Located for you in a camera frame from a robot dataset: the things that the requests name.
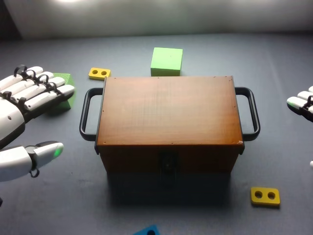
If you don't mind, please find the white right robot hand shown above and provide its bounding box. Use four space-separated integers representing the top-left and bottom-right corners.
286 85 313 169

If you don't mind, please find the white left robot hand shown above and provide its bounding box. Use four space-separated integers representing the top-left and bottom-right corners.
0 65 76 183

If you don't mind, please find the brown wooden box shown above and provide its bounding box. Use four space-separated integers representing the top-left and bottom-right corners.
79 75 261 187

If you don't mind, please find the small green cube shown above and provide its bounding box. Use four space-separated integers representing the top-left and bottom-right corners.
50 72 76 116

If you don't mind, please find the yellow two-hole block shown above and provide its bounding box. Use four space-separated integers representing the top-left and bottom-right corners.
250 187 281 208
88 68 112 81

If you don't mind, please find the grey table cloth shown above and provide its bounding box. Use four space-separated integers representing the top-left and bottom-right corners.
0 31 313 235

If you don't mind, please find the large green cube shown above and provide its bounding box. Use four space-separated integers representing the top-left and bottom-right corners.
150 47 183 77

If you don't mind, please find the blue two-hole block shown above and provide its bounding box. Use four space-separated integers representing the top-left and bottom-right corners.
133 224 161 235

